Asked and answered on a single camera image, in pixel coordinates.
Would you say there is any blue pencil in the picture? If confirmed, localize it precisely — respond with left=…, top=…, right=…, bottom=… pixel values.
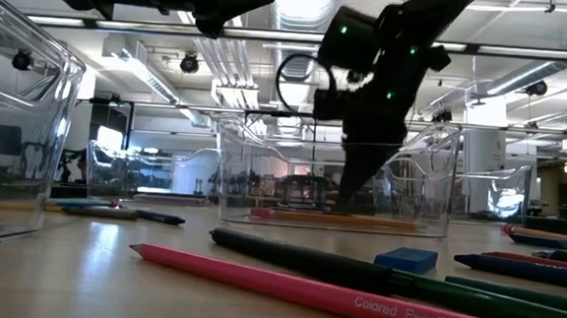
left=46, top=194, right=120, bottom=213

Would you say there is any black silver frame crossbar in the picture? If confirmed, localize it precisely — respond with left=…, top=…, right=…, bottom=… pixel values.
left=25, top=13, right=567, bottom=62

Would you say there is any dark blue crayon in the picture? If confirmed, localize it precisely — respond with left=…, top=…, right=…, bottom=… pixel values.
left=135, top=209, right=187, bottom=228

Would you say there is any orange pencil red eraser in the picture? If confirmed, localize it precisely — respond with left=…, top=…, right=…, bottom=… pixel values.
left=498, top=223, right=567, bottom=245

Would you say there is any clear plastic bin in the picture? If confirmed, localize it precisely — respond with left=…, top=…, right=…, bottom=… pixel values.
left=0, top=0, right=91, bottom=252
left=450, top=160, right=535, bottom=225
left=210, top=108, right=463, bottom=239
left=83, top=140, right=221, bottom=208

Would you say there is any thick blue eraser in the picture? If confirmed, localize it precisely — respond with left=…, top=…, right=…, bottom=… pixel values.
left=373, top=245, right=440, bottom=279

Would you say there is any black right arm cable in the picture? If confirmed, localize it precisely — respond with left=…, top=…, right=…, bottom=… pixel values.
left=273, top=51, right=339, bottom=118

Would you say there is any dark green coloured pencil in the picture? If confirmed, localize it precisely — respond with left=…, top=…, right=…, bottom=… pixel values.
left=204, top=226, right=567, bottom=318

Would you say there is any pink colored pencil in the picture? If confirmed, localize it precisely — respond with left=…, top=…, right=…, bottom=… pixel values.
left=124, top=241, right=567, bottom=318

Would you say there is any black ceiling spotlight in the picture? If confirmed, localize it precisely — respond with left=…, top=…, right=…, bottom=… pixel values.
left=524, top=78, right=549, bottom=99
left=178, top=50, right=202, bottom=76

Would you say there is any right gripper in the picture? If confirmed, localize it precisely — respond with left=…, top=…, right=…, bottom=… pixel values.
left=336, top=48, right=419, bottom=215

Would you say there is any white pillar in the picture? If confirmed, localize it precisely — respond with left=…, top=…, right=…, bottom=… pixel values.
left=459, top=94, right=511, bottom=217

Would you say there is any red crayon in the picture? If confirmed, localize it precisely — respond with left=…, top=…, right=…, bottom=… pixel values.
left=483, top=250, right=567, bottom=272

